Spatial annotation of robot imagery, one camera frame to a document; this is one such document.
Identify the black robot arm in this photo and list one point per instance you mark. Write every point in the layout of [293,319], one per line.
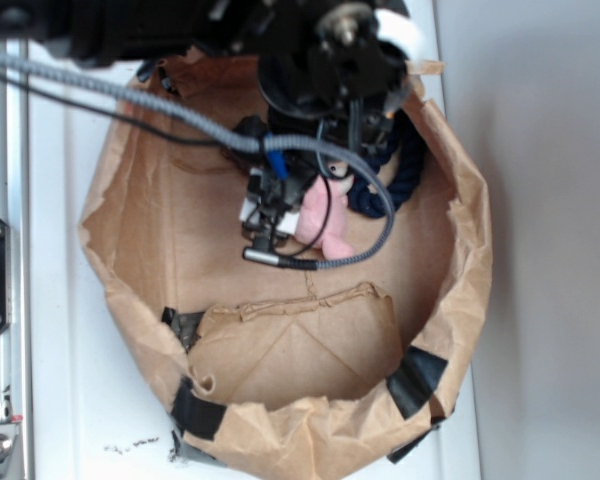
[336,69]

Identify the brown paper bag bin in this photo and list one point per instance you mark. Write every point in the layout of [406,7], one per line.
[287,374]

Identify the pink plush bunny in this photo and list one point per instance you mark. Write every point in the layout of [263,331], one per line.
[327,200]

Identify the aluminium frame rail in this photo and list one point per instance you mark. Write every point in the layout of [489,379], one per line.
[15,342]

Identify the silver corner bracket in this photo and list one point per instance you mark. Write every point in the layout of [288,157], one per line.
[11,452]

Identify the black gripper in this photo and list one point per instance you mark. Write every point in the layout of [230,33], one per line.
[298,158]

